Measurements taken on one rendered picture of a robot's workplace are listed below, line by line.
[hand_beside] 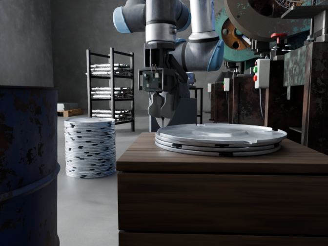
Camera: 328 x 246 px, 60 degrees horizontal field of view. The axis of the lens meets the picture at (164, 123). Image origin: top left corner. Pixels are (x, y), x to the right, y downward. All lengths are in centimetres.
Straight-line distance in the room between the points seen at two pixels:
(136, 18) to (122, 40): 728
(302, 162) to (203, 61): 65
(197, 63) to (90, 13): 753
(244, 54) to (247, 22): 176
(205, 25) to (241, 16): 151
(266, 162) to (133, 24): 54
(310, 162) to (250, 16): 213
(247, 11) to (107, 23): 610
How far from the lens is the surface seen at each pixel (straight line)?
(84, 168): 164
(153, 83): 68
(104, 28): 833
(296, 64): 128
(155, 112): 73
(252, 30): 258
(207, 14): 110
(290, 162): 54
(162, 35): 70
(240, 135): 63
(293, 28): 265
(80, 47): 847
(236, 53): 429
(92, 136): 160
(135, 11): 86
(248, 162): 52
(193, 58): 110
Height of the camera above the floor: 47
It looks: 6 degrees down
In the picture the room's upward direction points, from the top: straight up
